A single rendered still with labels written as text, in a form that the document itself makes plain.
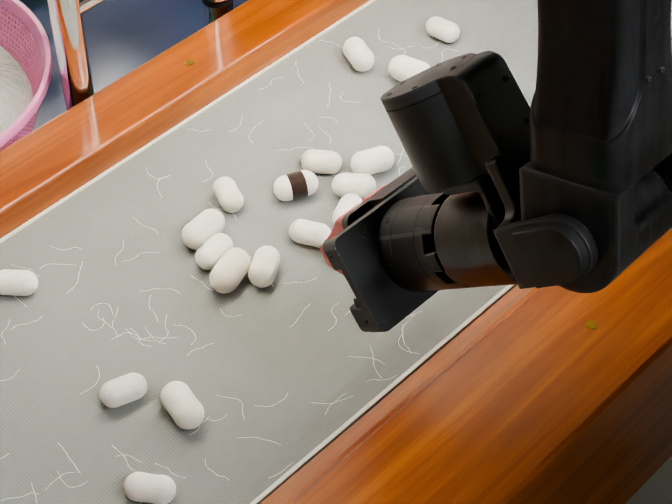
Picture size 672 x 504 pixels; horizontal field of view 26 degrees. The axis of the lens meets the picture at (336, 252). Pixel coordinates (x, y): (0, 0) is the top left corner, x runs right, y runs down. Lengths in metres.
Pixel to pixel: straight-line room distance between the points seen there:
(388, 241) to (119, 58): 0.54
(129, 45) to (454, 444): 0.58
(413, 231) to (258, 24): 0.42
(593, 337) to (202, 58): 0.40
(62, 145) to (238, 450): 0.30
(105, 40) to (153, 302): 0.39
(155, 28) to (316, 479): 0.59
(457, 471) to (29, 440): 0.28
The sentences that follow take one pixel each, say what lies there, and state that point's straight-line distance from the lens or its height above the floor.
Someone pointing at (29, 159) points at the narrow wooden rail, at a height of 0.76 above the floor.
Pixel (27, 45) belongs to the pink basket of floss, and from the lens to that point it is 1.25.
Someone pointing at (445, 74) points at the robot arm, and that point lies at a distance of 0.77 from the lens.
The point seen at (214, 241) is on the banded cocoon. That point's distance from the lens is 1.04.
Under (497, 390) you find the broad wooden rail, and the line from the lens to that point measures 0.95.
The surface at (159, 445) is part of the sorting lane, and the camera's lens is 0.95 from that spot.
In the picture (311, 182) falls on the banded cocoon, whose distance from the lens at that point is 1.08.
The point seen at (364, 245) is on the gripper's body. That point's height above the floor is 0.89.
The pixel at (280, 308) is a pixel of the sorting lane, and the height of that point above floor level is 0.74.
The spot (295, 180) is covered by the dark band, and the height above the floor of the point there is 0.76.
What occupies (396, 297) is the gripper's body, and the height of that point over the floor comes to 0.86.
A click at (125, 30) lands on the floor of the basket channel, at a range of 1.37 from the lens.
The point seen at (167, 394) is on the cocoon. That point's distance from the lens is 0.95.
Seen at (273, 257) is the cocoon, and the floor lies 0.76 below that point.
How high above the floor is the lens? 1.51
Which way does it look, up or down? 47 degrees down
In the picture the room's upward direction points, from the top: straight up
